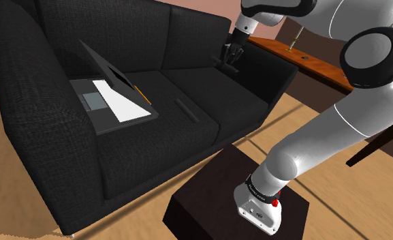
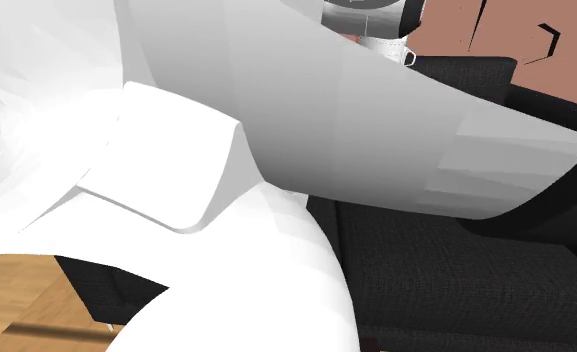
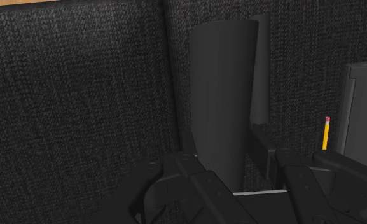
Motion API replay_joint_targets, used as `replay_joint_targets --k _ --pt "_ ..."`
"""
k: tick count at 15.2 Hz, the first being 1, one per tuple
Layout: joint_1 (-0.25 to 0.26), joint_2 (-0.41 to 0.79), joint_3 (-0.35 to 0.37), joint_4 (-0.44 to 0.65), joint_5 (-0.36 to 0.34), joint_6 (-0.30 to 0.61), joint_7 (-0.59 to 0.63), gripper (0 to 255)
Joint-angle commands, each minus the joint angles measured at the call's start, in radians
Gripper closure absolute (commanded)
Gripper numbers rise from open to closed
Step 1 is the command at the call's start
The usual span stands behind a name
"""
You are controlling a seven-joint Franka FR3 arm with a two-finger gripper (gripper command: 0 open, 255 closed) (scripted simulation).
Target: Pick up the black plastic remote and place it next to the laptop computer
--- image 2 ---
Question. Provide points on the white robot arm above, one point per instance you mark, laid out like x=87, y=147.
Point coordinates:
x=288, y=126

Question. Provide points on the white mug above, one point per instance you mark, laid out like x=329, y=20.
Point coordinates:
x=393, y=48

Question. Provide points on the black fabric sofa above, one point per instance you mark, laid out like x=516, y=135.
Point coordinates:
x=454, y=278

